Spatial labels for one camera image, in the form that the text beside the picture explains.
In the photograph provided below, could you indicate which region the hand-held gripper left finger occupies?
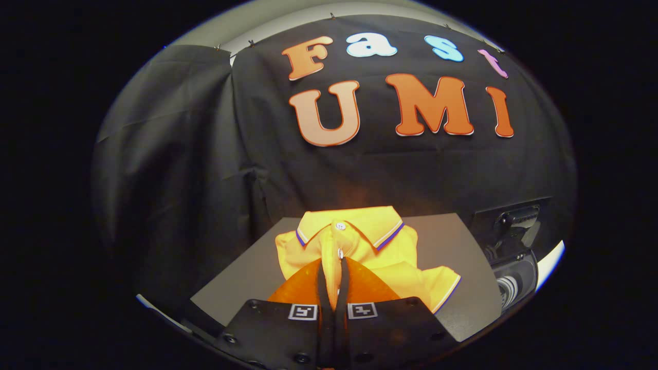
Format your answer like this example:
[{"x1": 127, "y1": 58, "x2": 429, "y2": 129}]
[{"x1": 213, "y1": 257, "x2": 337, "y2": 370}]

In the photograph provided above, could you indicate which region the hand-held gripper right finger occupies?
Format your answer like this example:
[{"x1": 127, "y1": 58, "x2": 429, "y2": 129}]
[{"x1": 337, "y1": 257, "x2": 458, "y2": 370}]

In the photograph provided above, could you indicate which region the orange polo shirt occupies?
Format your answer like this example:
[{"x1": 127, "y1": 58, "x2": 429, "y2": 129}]
[{"x1": 275, "y1": 206, "x2": 462, "y2": 314}]

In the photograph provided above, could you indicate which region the grey washing machine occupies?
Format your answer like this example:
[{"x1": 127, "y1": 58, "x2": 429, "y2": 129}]
[{"x1": 483, "y1": 236, "x2": 540, "y2": 313}]

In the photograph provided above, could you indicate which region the dark glass washing machine lid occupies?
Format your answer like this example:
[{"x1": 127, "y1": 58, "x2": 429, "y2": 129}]
[{"x1": 473, "y1": 197, "x2": 553, "y2": 247}]

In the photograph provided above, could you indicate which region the grey flat board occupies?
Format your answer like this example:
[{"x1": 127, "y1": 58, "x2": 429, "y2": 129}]
[{"x1": 190, "y1": 213, "x2": 503, "y2": 342}]

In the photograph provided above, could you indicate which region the black backdrop cloth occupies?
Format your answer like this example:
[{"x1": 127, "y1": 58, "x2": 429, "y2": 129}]
[{"x1": 93, "y1": 13, "x2": 579, "y2": 319}]

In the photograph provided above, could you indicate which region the row of black cloth clips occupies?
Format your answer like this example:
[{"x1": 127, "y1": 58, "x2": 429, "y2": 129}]
[{"x1": 213, "y1": 13, "x2": 507, "y2": 53}]

